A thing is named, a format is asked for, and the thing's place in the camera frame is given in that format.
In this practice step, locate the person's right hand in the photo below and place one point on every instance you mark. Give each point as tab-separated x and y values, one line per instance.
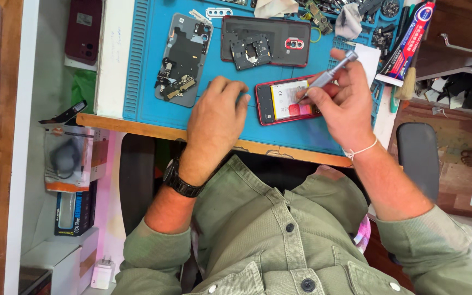
348	110

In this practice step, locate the person's left hand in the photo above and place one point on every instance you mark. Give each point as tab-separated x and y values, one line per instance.
215	119

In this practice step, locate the silver precision screwdriver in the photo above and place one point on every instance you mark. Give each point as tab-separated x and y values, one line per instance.
330	73

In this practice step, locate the blue silicone repair mat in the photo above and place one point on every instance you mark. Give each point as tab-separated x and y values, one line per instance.
166	119

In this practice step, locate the black charging port board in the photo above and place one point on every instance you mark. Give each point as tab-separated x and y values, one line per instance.
176	84

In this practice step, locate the white paper sheet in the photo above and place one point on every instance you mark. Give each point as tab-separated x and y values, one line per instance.
369	59

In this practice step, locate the opened red phone with battery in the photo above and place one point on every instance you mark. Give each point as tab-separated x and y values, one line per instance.
273	102

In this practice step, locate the small bristle brush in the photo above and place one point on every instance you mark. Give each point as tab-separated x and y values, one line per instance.
406	84

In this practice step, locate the black wrist watch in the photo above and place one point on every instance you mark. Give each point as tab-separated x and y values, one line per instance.
180	180

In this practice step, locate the grey phone back cover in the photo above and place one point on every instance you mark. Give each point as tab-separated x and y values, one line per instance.
187	53

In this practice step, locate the black motherboard shield plate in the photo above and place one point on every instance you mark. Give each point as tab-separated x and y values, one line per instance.
251	51

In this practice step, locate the black chair armrest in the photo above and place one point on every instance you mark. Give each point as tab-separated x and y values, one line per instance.
418	157
137	180

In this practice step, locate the grey crumpled tissue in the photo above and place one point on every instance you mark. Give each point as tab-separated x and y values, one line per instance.
347	22

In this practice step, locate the red blue glue tube packet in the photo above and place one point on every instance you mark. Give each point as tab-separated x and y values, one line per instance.
408	41

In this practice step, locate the red phone back cover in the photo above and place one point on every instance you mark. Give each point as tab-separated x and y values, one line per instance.
289	32

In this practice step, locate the green circuit board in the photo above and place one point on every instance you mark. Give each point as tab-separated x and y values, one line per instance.
318	17

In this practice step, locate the heap of phone parts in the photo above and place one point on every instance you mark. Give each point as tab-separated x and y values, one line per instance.
377	16

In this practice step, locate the white board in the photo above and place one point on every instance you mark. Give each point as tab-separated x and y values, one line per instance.
113	57

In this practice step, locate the white cloth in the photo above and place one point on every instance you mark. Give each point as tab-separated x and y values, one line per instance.
276	7

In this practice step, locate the green plastic bag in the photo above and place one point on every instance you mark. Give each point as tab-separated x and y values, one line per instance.
83	90

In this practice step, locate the black flat phone part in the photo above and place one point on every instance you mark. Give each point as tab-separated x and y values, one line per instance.
66	114

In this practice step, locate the clear orange accessory packet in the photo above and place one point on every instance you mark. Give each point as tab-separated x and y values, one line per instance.
70	157

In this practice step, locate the maroon phone case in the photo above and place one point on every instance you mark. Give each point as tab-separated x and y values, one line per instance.
83	30

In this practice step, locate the dark blue glue remover box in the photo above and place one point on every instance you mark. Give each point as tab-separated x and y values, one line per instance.
74	213

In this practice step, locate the white charger plug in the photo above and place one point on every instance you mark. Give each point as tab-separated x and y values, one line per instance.
103	274

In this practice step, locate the white cardboard box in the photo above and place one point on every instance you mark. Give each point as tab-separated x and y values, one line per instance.
62	262

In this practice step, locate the silver camera lens frame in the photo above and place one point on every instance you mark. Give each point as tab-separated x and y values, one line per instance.
218	13

